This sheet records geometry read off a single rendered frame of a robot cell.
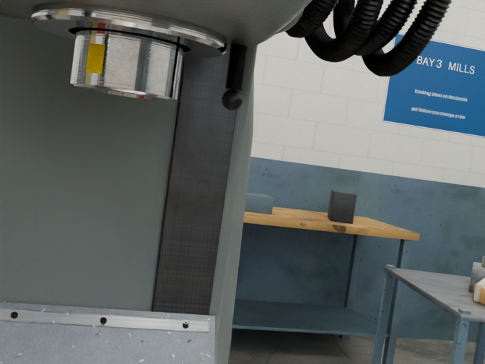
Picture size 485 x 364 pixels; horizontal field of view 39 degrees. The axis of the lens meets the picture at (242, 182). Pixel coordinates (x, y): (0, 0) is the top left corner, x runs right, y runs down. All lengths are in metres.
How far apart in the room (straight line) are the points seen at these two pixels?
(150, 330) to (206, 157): 0.18
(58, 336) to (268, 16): 0.48
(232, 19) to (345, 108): 4.68
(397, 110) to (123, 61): 4.85
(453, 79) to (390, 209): 1.07
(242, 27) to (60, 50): 0.42
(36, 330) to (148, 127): 0.22
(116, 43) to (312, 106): 4.57
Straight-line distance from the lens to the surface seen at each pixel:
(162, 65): 0.29
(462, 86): 5.40
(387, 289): 3.04
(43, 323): 0.70
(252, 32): 0.28
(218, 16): 0.26
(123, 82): 0.29
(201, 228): 0.70
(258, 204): 4.07
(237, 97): 0.32
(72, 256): 0.69
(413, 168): 5.20
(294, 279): 4.92
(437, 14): 0.59
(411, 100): 5.17
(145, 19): 0.27
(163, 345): 0.71
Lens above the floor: 1.26
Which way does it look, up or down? 3 degrees down
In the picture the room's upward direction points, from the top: 8 degrees clockwise
